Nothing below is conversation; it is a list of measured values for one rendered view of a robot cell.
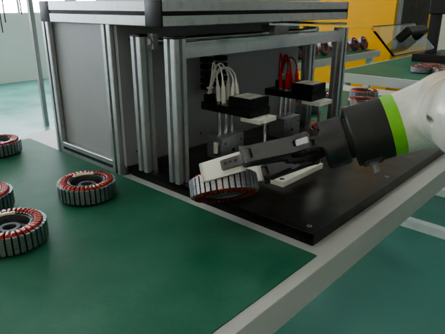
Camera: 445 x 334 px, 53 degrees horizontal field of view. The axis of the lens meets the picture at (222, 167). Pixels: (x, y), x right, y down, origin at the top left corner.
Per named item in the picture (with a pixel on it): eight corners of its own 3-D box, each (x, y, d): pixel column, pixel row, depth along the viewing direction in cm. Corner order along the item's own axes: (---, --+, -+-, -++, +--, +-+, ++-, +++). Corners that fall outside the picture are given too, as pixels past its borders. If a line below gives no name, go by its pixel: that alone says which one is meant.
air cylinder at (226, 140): (244, 153, 108) (244, 131, 106) (222, 161, 103) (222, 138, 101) (228, 149, 111) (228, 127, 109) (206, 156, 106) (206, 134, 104)
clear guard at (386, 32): (434, 49, 109) (438, 23, 107) (394, 57, 93) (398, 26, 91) (317, 42, 130) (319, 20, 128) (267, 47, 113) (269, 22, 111)
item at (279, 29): (288, 38, 116) (289, 21, 114) (274, 39, 111) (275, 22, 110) (274, 37, 118) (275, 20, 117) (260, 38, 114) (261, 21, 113)
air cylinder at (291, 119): (299, 133, 125) (300, 114, 123) (283, 138, 119) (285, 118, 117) (284, 130, 128) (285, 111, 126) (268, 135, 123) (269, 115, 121)
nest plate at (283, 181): (322, 167, 98) (323, 162, 98) (283, 187, 88) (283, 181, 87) (267, 154, 108) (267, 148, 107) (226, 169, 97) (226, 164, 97)
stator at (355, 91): (355, 101, 175) (356, 92, 174) (344, 96, 186) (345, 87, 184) (382, 101, 176) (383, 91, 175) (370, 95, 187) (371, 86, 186)
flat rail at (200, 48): (342, 40, 125) (343, 29, 124) (177, 59, 82) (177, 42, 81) (338, 40, 126) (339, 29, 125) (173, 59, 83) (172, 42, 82)
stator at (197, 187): (265, 195, 76) (262, 174, 77) (249, 186, 66) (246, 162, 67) (204, 206, 79) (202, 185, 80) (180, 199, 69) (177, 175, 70)
